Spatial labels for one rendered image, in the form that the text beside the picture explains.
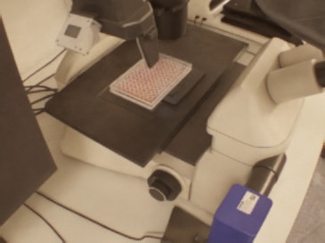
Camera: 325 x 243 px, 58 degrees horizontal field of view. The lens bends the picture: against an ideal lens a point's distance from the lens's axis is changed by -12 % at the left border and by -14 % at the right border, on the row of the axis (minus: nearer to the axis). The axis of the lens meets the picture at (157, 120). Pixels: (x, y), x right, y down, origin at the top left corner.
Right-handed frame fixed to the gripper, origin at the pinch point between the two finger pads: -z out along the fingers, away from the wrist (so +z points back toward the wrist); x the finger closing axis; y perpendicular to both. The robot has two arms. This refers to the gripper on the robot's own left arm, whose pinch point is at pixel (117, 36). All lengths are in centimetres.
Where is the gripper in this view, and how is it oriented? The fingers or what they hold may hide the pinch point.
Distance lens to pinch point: 45.9
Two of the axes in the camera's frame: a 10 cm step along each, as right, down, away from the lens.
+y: -5.4, 7.3, -4.2
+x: -8.3, -3.8, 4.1
